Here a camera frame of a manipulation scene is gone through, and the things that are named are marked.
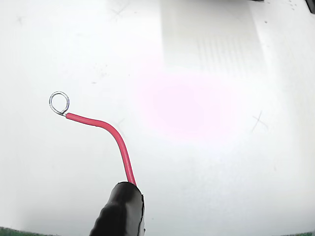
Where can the black plastic fixture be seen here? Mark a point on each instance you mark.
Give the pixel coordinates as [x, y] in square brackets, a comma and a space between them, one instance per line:
[311, 5]

